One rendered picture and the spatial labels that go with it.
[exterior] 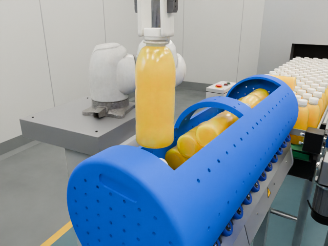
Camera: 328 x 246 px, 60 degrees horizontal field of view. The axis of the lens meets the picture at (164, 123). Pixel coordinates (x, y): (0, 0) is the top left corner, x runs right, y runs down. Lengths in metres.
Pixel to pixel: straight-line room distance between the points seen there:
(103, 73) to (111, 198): 0.69
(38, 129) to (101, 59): 0.35
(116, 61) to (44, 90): 2.77
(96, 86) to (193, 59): 4.90
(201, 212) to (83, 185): 0.22
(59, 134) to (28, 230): 1.40
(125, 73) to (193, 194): 0.73
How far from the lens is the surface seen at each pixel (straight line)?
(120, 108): 1.16
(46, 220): 2.44
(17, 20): 3.60
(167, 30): 0.47
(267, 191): 1.06
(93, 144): 0.99
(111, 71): 1.11
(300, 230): 2.00
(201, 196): 0.50
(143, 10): 0.50
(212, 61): 5.83
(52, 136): 1.13
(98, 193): 0.53
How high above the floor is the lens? 1.45
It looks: 21 degrees down
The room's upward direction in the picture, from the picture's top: straight up
